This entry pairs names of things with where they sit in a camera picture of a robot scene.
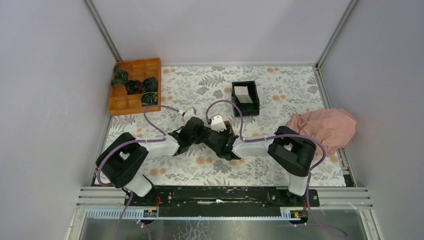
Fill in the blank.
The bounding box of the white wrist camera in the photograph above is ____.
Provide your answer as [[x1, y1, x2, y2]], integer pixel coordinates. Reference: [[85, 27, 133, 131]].
[[182, 107, 197, 123], [210, 114, 227, 133]]

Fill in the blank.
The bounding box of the pink crumpled cloth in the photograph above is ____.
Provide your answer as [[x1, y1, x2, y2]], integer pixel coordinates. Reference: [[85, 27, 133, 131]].
[[286, 108, 357, 156]]

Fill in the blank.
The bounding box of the stack of credit cards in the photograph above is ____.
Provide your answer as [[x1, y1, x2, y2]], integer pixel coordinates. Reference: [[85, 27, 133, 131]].
[[233, 86, 253, 104]]

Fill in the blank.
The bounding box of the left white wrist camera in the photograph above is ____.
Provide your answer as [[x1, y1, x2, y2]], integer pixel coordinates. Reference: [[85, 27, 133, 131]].
[[182, 107, 197, 123]]

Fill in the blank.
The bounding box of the green black rolled sock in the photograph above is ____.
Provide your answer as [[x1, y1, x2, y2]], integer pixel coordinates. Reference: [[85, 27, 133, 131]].
[[140, 91, 158, 107]]

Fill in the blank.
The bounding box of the orange wooden compartment tray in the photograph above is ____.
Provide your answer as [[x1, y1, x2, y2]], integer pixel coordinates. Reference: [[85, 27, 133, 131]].
[[108, 57, 162, 116]]

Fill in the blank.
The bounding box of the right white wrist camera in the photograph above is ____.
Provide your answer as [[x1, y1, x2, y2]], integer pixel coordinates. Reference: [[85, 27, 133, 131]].
[[210, 114, 227, 133]]

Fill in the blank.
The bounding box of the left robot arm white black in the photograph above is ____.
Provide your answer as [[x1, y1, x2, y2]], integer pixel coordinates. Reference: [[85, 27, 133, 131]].
[[96, 116, 205, 206]]

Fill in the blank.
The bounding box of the floral patterned table mat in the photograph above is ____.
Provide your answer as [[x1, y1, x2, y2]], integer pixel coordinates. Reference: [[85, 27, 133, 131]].
[[94, 65, 347, 188]]

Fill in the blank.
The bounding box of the black rolled sock right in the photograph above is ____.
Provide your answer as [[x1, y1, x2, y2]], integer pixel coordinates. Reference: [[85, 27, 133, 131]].
[[141, 76, 159, 93]]

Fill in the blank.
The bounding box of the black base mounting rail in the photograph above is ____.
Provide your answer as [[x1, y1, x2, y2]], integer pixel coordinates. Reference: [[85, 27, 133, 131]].
[[124, 186, 320, 219]]

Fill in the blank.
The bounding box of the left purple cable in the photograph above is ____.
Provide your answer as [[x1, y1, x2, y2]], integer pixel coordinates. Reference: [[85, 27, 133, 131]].
[[95, 104, 186, 240]]

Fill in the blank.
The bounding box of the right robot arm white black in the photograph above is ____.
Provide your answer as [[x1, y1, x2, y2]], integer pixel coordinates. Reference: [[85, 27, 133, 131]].
[[201, 126, 317, 206]]

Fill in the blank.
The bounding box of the brown leather card holder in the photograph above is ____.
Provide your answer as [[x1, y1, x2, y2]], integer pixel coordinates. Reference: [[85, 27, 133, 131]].
[[224, 120, 233, 132]]

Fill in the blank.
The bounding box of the black card box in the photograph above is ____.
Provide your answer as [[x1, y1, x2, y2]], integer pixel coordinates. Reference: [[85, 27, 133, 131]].
[[231, 80, 260, 116]]

